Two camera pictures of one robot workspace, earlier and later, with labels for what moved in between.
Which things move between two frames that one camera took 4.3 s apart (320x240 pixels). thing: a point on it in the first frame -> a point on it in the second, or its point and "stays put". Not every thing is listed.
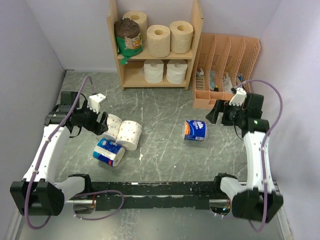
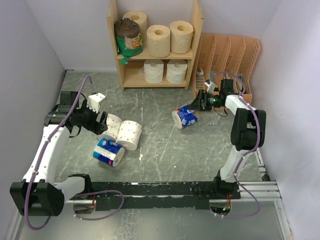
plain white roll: (176, 71) stays put
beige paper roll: (158, 38) stays put
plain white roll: (153, 70) stays put
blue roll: (195, 130) -> (184, 117)
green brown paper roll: (128, 38) stays put
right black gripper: (219, 107) -> (199, 105)
